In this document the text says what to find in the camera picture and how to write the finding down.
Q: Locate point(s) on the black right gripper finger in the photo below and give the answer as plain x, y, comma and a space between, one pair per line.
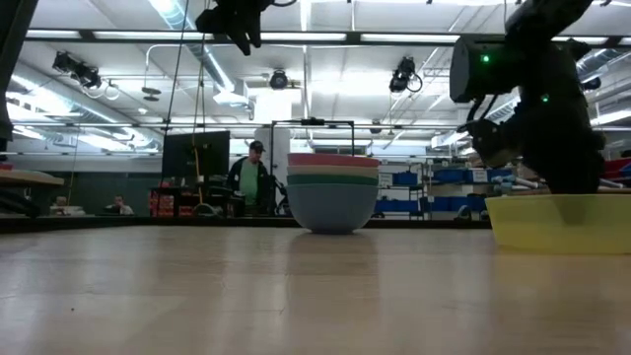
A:
572, 209

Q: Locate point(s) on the yellow plastic bowl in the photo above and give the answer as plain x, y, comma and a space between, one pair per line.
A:
542, 227

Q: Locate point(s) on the salmon pink bowl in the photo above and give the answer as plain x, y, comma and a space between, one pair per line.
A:
332, 160

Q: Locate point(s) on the dark green bowl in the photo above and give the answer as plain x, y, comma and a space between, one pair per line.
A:
332, 180

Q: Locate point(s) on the light blue bowl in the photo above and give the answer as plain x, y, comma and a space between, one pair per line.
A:
332, 209

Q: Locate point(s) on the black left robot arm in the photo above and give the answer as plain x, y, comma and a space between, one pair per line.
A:
12, 49

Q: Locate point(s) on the wooden shelf board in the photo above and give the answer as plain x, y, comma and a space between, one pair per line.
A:
29, 177
616, 190

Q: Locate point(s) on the white pipe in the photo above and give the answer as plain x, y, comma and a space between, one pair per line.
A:
517, 181

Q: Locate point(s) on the red bin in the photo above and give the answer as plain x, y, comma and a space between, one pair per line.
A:
618, 168

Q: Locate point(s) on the blue storage bin with label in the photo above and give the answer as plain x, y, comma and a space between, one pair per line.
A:
468, 175

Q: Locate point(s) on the black monitor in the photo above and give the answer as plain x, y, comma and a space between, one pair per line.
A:
189, 153

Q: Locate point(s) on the person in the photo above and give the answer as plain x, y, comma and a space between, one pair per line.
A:
249, 180
60, 204
119, 205

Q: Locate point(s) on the red boxes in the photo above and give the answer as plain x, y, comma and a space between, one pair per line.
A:
167, 204

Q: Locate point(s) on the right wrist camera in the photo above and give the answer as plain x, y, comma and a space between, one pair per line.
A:
490, 143

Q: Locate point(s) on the black overhead frame bar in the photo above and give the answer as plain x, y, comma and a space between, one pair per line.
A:
352, 37

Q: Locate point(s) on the black metal frame stand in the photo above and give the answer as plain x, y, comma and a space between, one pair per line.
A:
271, 143

